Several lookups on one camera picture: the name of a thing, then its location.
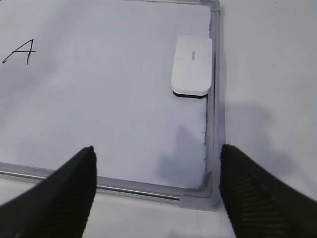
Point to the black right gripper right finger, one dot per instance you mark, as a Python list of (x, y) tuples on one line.
[(258, 204)]

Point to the white whiteboard eraser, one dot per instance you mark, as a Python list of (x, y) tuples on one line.
[(192, 66)]

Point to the white board with aluminium frame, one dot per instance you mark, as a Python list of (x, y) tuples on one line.
[(80, 73)]

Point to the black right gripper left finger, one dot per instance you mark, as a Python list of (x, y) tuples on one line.
[(57, 207)]

